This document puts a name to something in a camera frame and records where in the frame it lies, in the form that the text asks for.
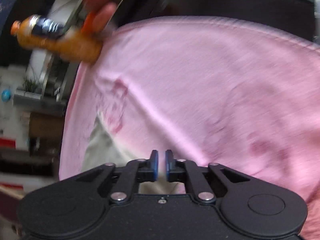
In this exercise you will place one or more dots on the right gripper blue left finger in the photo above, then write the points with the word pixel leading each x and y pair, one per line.
pixel 135 172

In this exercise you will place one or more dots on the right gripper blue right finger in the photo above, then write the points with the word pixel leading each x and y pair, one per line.
pixel 191 175

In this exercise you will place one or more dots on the beige garment with navy trim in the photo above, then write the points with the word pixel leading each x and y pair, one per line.
pixel 102 149

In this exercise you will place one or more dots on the pink dog-print towel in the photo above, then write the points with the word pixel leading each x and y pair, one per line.
pixel 212 90

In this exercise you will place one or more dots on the brown wooden cabinet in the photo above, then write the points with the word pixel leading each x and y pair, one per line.
pixel 46 126

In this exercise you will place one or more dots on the left grey tower speaker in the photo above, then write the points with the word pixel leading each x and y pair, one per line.
pixel 32 102

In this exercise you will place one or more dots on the red door couplet banner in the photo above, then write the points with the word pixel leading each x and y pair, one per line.
pixel 7 143

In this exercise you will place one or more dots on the green potted plant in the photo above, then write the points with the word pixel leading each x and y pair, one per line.
pixel 32 86

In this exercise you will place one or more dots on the small orange tangerine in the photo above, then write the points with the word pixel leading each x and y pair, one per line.
pixel 87 27

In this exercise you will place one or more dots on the blue desk globe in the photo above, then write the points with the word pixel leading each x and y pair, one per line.
pixel 6 95

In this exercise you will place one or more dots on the front red apple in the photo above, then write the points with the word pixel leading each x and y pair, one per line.
pixel 102 15

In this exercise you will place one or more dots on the orange juice bottle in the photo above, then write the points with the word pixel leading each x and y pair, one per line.
pixel 39 32

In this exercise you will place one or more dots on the black fruit tray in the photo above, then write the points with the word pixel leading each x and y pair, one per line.
pixel 133 10

